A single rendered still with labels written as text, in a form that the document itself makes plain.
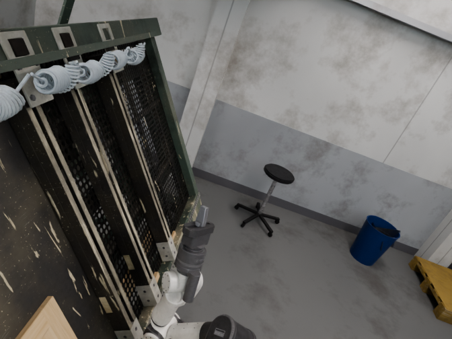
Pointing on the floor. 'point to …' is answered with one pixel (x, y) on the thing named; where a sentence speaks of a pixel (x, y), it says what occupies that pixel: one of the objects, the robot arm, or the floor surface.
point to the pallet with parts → (436, 286)
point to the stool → (284, 177)
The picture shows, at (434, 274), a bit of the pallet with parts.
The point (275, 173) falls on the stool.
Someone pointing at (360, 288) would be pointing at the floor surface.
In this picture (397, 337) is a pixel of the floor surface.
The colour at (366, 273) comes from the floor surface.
